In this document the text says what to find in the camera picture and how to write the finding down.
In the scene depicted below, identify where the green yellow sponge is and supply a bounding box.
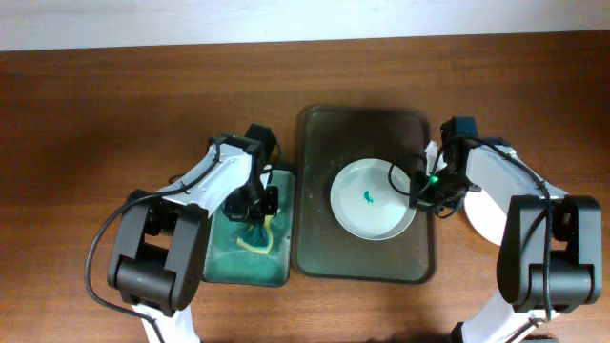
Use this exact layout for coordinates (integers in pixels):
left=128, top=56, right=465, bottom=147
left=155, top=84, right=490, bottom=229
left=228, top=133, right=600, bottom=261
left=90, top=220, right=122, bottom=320
left=236, top=215, right=274, bottom=255

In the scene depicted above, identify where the white plate top stained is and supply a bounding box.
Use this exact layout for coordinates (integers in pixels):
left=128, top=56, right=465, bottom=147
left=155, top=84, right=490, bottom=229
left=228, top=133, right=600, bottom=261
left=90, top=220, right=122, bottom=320
left=462, top=185, right=511, bottom=247

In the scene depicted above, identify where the white plate bottom stained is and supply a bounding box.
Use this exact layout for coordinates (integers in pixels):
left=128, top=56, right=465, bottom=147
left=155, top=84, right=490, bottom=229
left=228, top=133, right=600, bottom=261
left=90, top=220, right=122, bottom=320
left=330, top=158, right=416, bottom=241

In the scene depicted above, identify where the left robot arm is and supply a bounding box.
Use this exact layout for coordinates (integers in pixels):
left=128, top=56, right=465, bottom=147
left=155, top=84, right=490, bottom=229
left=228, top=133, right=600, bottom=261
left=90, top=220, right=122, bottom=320
left=107, top=124, right=279, bottom=342

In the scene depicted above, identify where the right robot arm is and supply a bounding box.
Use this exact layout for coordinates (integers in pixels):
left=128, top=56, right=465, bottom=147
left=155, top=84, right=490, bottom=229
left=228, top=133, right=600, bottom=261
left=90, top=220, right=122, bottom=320
left=409, top=117, right=602, bottom=342

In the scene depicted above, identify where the green water tray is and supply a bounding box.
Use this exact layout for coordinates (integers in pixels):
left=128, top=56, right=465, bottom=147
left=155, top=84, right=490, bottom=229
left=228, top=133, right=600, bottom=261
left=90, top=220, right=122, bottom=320
left=203, top=170, right=296, bottom=287

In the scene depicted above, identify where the dark brown serving tray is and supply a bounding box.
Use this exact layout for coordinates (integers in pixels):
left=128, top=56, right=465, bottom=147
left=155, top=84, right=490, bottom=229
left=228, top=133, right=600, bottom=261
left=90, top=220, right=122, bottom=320
left=292, top=106, right=436, bottom=284

